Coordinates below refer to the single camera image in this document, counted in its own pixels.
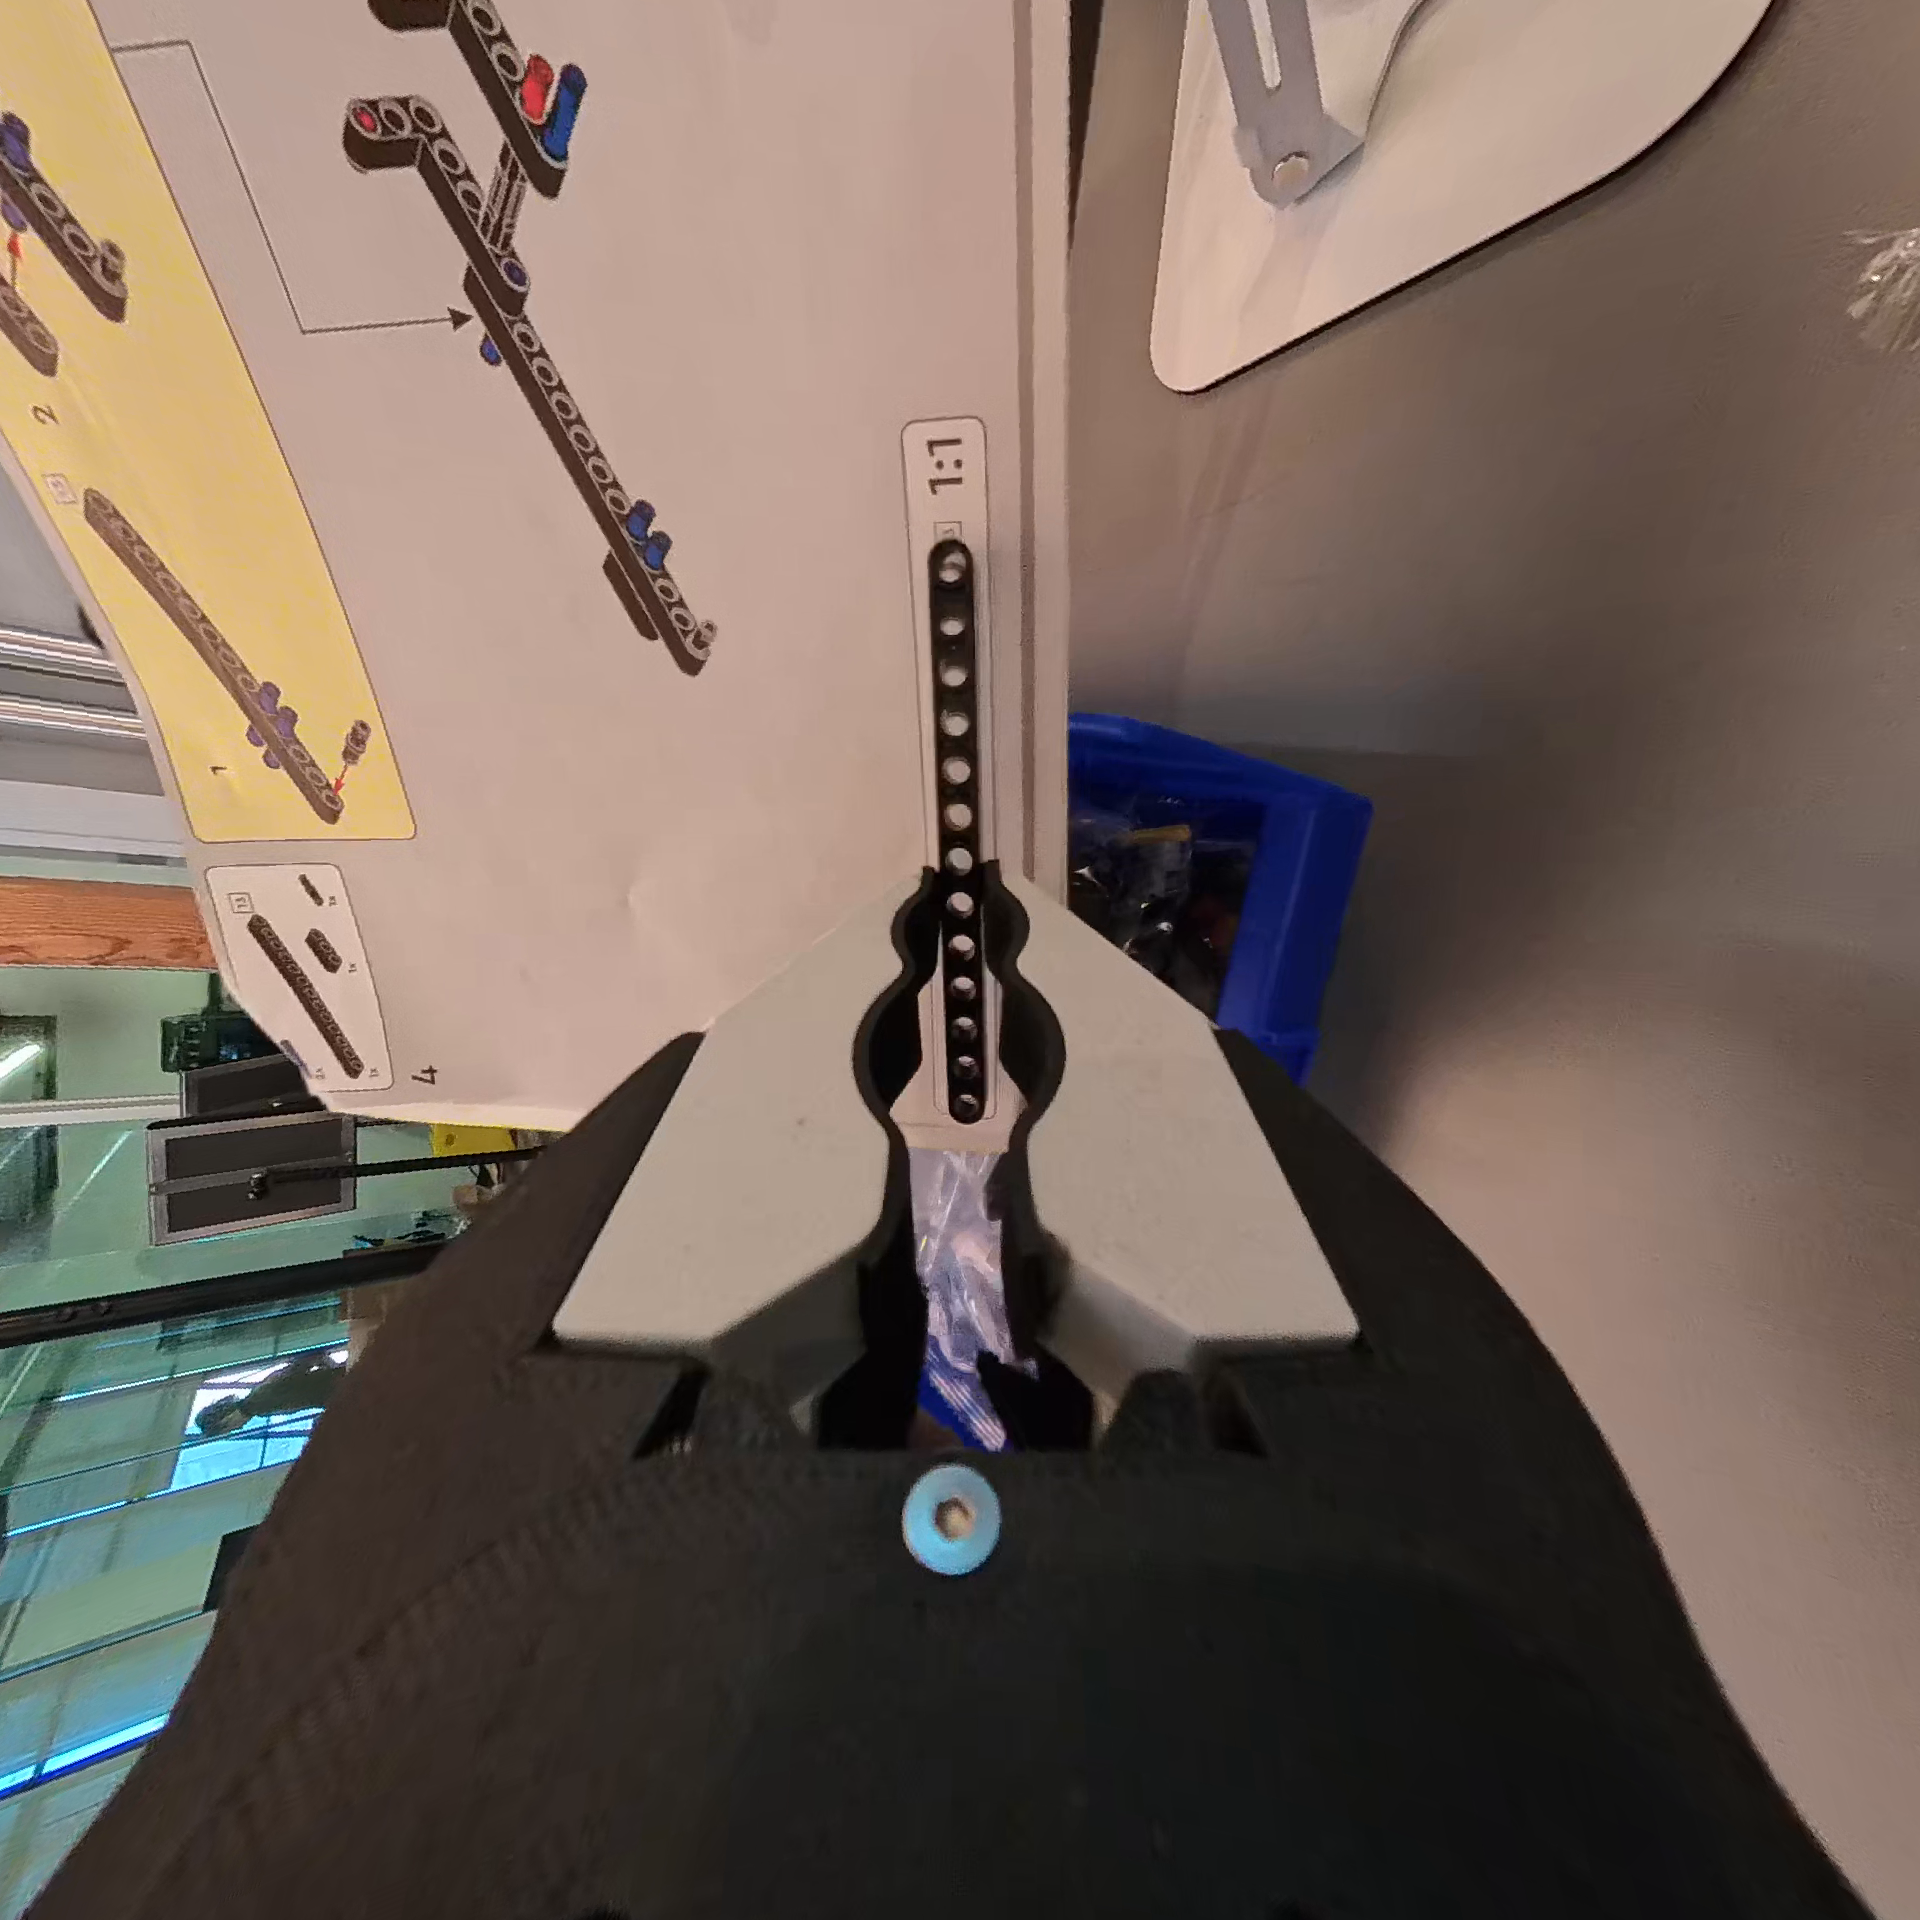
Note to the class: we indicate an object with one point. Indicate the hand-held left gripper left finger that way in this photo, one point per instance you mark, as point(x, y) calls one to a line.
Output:
point(721, 1170)

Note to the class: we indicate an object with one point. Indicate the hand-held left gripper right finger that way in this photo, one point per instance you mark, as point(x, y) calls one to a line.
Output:
point(1184, 1170)

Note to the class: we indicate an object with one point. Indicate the black lego beam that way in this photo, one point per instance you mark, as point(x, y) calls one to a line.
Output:
point(958, 721)

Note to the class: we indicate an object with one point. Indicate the clear bag of small lego pins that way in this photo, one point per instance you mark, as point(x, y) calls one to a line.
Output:
point(959, 1261)

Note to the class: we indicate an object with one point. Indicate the pile of lego part bags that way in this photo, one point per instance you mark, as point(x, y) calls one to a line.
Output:
point(1155, 886)

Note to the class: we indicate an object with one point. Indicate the lego instruction booklet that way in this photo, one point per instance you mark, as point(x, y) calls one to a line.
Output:
point(721, 603)

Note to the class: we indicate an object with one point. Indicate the blue plastic bin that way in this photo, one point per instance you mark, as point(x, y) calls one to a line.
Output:
point(1307, 899)

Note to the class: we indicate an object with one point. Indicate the black equipment case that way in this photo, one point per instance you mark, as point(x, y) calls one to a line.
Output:
point(247, 1185)

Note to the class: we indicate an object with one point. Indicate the white book stand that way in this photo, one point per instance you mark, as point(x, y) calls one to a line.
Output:
point(1425, 181)

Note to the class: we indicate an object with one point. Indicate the large clear plastic bag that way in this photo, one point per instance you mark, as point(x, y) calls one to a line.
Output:
point(1887, 284)

